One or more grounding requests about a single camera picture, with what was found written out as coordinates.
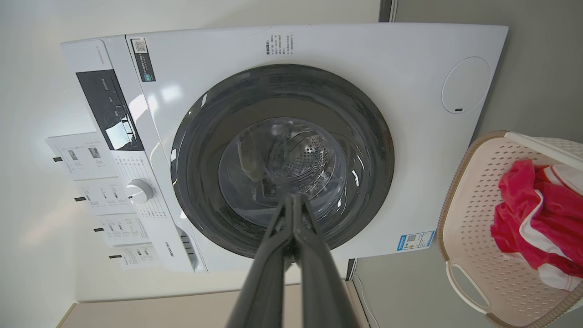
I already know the black washing machine display panel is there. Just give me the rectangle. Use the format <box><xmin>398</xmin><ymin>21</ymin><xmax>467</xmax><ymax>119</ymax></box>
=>
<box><xmin>76</xmin><ymin>69</ymin><xmax>144</xmax><ymax>152</ymax></box>

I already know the round white filter cover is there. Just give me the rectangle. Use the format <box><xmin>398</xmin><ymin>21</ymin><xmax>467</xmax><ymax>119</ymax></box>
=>
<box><xmin>441</xmin><ymin>56</ymin><xmax>491</xmax><ymax>114</ymax></box>

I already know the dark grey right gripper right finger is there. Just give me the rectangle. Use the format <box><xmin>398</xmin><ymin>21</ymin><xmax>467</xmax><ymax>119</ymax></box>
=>
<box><xmin>293</xmin><ymin>194</ymin><xmax>360</xmax><ymax>328</ymax></box>

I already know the thin white cable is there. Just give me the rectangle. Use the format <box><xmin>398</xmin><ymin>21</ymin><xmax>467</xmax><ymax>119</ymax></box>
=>
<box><xmin>352</xmin><ymin>275</ymin><xmax>379</xmax><ymax>328</ymax></box>

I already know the beige perforated plastic laundry basket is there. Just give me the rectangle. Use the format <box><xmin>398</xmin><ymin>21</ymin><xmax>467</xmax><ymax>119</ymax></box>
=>
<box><xmin>437</xmin><ymin>131</ymin><xmax>583</xmax><ymax>328</ymax></box>

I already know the white instruction paper sheet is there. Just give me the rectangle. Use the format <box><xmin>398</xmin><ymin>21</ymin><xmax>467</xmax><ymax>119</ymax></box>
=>
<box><xmin>45</xmin><ymin>132</ymin><xmax>120</xmax><ymax>181</ymax></box>
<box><xmin>93</xmin><ymin>214</ymin><xmax>151</xmax><ymax>246</ymax></box>
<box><xmin>73</xmin><ymin>178</ymin><xmax>135</xmax><ymax>215</ymax></box>

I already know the red and white garment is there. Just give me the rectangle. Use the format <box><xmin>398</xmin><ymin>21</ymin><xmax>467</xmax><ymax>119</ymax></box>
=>
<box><xmin>491</xmin><ymin>159</ymin><xmax>583</xmax><ymax>292</ymax></box>

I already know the white front-load washing machine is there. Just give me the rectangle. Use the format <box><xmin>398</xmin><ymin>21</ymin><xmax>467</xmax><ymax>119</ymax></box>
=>
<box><xmin>61</xmin><ymin>24</ymin><xmax>509</xmax><ymax>275</ymax></box>

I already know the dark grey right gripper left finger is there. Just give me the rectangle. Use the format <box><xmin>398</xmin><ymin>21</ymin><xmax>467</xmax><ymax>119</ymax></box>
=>
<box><xmin>226</xmin><ymin>195</ymin><xmax>294</xmax><ymax>328</ymax></box>

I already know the round dark washing machine door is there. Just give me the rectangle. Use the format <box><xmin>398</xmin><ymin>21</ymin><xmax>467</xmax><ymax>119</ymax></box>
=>
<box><xmin>171</xmin><ymin>64</ymin><xmax>395</xmax><ymax>259</ymax></box>

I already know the blue energy label sticker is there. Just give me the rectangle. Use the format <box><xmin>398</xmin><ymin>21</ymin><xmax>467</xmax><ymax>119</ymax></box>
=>
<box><xmin>397</xmin><ymin>231</ymin><xmax>435</xmax><ymax>251</ymax></box>

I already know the dark QR code sticker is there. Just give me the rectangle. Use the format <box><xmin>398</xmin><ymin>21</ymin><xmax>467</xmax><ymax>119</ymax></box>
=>
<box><xmin>131</xmin><ymin>38</ymin><xmax>156</xmax><ymax>82</ymax></box>

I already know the white washing machine dial knob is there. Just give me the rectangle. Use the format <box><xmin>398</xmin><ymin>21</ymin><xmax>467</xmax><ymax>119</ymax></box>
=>
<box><xmin>126</xmin><ymin>179</ymin><xmax>154</xmax><ymax>204</ymax></box>

